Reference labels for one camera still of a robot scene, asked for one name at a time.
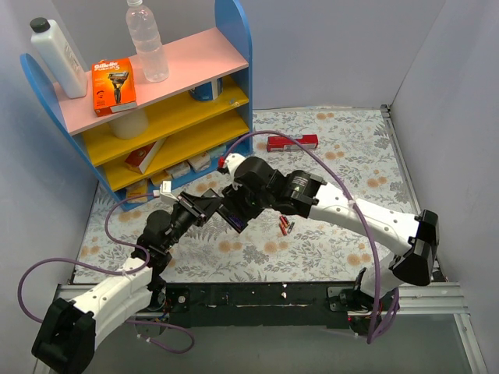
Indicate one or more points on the blue white can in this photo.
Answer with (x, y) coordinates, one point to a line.
(208, 91)

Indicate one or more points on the white snack packet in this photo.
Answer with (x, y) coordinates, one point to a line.
(200, 162)

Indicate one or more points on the orange razor box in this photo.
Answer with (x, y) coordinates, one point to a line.
(113, 87)

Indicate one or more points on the blue purple battery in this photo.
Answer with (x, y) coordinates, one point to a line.
(237, 224)

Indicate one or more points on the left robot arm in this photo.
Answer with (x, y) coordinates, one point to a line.
(72, 329)

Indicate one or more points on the red toothpaste box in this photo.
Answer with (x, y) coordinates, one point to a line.
(282, 143)

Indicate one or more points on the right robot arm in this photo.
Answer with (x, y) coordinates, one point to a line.
(412, 239)

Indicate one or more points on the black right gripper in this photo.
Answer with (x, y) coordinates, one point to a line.
(232, 216)

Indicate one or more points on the red white book box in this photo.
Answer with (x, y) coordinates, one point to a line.
(139, 160)

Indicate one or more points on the yellow snack packet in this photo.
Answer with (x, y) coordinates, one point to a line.
(136, 193)

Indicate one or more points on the white bottle black cap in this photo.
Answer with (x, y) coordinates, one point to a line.
(52, 45)

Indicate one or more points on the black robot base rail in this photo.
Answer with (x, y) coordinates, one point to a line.
(334, 305)

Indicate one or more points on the clear plastic water bottle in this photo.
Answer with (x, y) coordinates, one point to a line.
(146, 38)

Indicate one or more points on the blue pink yellow shelf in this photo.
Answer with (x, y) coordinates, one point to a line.
(190, 127)

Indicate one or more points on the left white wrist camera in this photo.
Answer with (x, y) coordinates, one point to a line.
(164, 193)

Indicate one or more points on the green sponge pack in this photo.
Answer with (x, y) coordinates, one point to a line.
(217, 151)

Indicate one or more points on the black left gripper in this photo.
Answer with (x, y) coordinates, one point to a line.
(193, 208)

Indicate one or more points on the white cylindrical container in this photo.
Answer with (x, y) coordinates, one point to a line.
(130, 126)

